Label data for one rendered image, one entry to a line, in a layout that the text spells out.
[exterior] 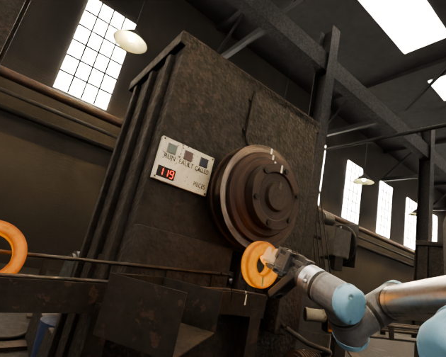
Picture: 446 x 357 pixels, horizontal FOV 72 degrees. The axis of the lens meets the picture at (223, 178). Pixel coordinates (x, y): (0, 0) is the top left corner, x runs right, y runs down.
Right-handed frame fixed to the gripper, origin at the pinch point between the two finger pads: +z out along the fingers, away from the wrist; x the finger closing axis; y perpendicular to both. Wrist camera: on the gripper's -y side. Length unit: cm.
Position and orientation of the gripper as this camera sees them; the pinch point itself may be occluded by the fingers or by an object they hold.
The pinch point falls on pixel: (262, 258)
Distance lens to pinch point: 112.2
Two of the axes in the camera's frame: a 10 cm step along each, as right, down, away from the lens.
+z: -5.1, -1.7, 8.5
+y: 3.7, -9.3, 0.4
